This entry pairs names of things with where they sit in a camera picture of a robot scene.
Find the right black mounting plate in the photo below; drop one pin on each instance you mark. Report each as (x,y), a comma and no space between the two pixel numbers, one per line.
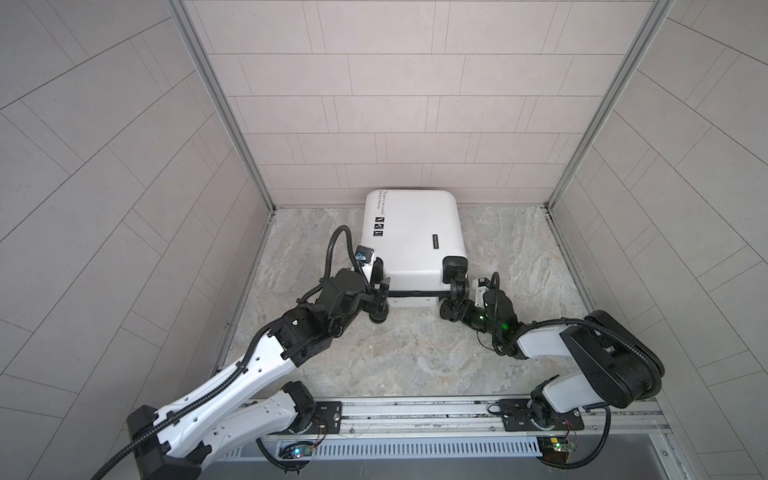
(528,415)

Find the right aluminium corner post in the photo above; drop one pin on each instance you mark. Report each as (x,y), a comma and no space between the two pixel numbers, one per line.
(642,41)

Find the green circuit board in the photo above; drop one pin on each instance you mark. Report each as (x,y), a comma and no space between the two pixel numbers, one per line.
(297,451)
(556,449)

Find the black mounting plate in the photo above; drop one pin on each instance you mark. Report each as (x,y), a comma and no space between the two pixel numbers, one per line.
(326,419)
(528,415)

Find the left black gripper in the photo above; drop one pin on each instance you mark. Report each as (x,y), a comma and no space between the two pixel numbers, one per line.
(376,300)

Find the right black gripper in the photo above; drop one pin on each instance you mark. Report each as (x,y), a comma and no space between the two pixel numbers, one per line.
(462,303)

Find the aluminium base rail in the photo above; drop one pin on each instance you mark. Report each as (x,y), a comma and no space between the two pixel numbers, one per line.
(405,428)

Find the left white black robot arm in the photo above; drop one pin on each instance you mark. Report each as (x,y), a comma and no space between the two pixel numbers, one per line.
(182,438)

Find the right green circuit board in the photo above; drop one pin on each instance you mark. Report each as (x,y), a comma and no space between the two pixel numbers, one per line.
(556,449)

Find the aluminium corner post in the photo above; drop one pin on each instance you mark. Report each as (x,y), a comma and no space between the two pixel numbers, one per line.
(192,40)
(642,41)

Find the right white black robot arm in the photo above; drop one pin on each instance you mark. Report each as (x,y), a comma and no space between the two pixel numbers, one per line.
(615,369)

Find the left aluminium corner post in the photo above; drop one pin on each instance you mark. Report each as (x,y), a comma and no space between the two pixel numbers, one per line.
(192,40)

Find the left green circuit board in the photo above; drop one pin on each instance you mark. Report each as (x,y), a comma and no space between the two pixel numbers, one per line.
(297,451)

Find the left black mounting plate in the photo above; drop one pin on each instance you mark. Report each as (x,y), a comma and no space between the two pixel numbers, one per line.
(326,419)

